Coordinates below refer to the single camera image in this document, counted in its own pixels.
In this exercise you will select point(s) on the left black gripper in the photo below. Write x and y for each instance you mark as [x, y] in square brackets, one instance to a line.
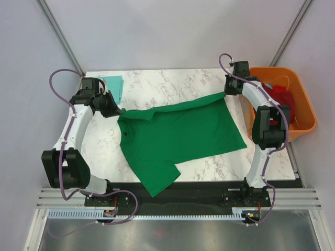
[113, 110]

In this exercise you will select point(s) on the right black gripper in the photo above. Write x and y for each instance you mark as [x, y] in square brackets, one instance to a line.
[227, 90]

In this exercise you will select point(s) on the green t shirt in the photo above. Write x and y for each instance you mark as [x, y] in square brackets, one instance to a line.
[155, 140]

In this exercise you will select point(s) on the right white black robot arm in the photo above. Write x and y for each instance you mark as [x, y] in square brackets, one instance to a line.
[269, 130]

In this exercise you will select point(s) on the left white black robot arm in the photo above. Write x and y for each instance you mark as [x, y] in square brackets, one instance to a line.
[64, 165]

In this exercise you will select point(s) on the folded teal t shirt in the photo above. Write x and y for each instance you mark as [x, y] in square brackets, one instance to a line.
[115, 85]

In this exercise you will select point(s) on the dark red t shirt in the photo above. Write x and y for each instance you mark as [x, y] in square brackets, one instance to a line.
[282, 96]

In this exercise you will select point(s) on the orange plastic bin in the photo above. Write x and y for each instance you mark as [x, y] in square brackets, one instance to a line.
[304, 120]

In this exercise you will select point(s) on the white slotted cable duct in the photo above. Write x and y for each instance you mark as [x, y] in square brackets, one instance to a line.
[101, 214]

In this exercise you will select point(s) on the right aluminium frame post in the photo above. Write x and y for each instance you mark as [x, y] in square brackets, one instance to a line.
[302, 12]

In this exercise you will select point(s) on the aluminium frame post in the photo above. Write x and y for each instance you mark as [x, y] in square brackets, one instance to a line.
[47, 12]
[302, 12]

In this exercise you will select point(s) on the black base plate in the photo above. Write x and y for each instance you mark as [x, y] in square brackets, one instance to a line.
[186, 198]

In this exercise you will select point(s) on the aluminium rail profile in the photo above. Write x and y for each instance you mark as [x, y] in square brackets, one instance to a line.
[284, 199]

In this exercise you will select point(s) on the left aluminium frame post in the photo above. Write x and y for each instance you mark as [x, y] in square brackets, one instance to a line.
[47, 12]

